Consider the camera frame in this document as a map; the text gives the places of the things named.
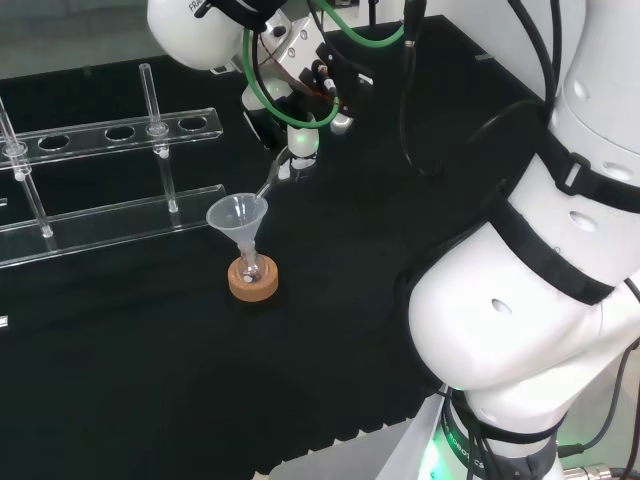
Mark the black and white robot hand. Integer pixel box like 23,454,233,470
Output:
241,42,375,169

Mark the clear glass weighing funnel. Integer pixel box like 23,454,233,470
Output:
254,148,292,202

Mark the translucent plastic funnel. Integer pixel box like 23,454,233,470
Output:
205,193,270,252

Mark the small glass round-bottom flask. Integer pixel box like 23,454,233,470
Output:
239,239,265,287

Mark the clear acrylic funnel stand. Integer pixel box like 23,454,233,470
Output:
0,62,227,272

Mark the black bench cloth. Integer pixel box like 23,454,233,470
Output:
0,13,551,476

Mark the pale base board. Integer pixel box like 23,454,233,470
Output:
258,414,422,480

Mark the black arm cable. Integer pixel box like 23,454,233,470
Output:
398,0,562,177

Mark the green cable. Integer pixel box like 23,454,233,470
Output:
242,0,407,127

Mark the cork ring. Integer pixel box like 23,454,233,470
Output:
227,253,280,303

